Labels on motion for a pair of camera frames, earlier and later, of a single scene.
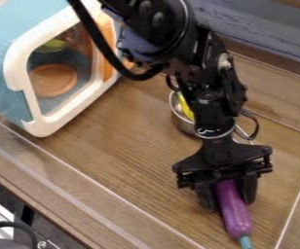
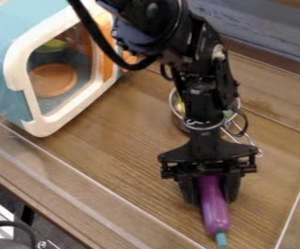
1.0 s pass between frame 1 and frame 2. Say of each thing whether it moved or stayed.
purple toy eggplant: moved
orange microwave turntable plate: stayed
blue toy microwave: stayed
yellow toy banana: stayed
